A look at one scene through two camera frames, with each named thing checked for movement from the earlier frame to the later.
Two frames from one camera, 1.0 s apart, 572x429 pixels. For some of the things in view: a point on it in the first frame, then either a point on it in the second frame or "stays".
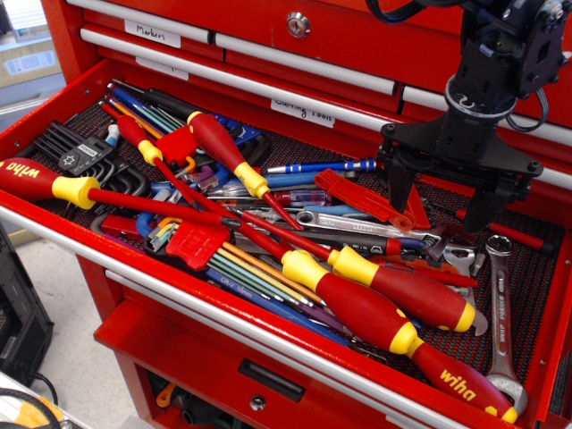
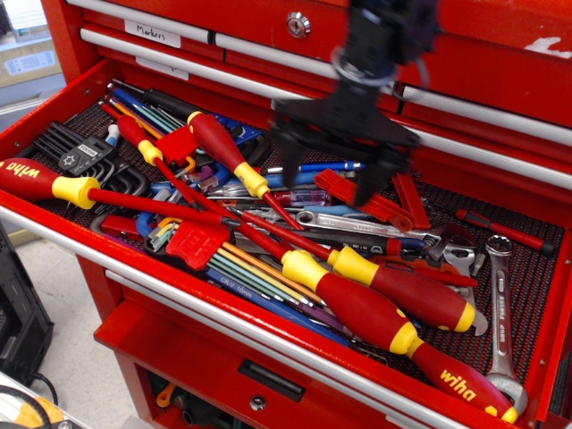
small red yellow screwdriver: x=149 y=151 stays
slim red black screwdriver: x=514 y=234 stays
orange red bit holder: x=365 y=197 stays
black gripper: x=462 y=145 → x=355 y=120
